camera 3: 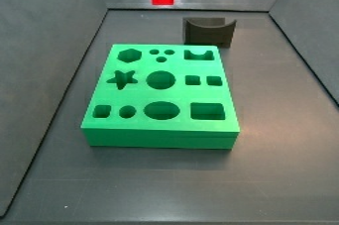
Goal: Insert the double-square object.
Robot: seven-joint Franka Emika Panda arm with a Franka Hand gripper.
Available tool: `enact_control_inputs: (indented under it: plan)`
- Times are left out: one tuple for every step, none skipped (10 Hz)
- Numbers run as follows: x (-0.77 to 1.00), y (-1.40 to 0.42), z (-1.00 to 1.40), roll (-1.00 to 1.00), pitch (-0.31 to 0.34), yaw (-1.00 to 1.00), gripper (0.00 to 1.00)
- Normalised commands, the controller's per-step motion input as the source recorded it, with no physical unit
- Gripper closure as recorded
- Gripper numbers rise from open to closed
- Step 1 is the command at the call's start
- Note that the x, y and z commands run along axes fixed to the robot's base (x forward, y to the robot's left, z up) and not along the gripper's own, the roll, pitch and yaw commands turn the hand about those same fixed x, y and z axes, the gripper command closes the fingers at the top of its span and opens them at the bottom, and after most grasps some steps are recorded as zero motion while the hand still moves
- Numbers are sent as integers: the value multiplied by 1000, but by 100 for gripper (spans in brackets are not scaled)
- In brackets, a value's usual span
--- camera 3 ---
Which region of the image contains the green shape-sorter block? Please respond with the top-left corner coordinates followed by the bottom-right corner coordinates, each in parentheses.
top-left (81, 44), bottom-right (240, 150)

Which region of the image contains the dark grey curved holder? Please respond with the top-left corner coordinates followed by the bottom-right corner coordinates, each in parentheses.
top-left (183, 17), bottom-right (237, 48)

